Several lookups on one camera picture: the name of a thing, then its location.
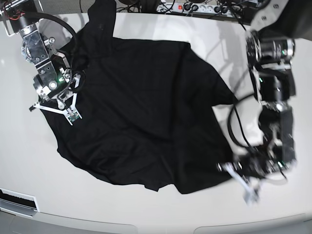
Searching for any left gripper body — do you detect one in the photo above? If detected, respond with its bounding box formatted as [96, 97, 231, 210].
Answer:
[234, 151, 270, 179]

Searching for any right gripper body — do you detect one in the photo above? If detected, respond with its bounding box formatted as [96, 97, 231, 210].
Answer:
[46, 68, 86, 107]

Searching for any black t-shirt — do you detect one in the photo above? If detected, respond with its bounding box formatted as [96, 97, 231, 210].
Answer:
[43, 0, 235, 194]

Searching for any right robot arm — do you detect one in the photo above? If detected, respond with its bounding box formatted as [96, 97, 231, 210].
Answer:
[0, 0, 81, 111]

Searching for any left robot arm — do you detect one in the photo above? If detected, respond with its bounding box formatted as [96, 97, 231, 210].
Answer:
[220, 0, 312, 181]

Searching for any white power strip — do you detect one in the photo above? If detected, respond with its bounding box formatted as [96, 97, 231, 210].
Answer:
[156, 1, 233, 17]

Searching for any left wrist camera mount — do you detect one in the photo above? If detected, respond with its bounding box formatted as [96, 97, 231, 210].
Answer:
[217, 162, 288, 205]

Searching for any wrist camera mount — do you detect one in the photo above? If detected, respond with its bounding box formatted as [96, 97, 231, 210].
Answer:
[217, 162, 288, 205]
[28, 75, 83, 127]

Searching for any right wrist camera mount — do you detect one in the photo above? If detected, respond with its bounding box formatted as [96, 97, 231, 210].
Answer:
[28, 75, 83, 127]

